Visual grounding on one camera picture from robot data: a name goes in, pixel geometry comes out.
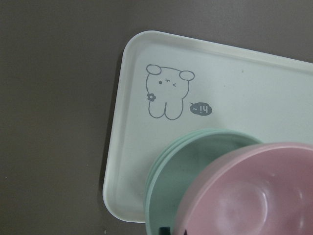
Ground small pink bowl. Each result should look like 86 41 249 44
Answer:
174 142 313 235

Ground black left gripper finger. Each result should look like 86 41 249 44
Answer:
158 227 171 235

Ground top green bowl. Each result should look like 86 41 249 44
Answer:
144 129 261 235

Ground bottom green bowl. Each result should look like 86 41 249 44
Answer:
145 127 216 182

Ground middle green bowl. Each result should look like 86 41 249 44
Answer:
146 129 221 187

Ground cream rabbit tray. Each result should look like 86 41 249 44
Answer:
103 31 313 223

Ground green bowl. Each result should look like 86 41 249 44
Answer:
146 129 221 187
144 129 261 235
145 127 216 182

